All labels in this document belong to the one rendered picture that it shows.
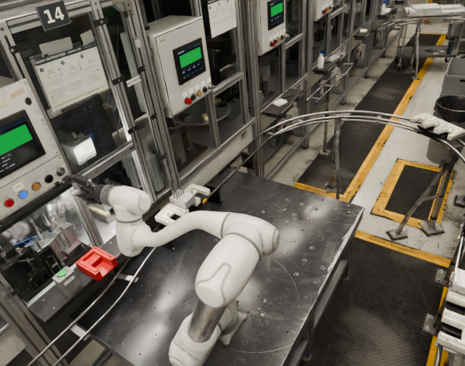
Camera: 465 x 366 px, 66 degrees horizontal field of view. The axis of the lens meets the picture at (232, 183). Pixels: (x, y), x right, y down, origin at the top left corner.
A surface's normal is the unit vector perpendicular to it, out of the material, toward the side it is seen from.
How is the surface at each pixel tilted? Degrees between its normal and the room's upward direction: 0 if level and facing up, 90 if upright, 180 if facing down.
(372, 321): 0
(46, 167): 90
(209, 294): 85
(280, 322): 0
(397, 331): 0
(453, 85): 91
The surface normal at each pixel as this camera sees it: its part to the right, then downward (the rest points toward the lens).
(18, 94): 0.84, 0.25
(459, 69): -0.52, 0.53
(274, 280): -0.10, -0.80
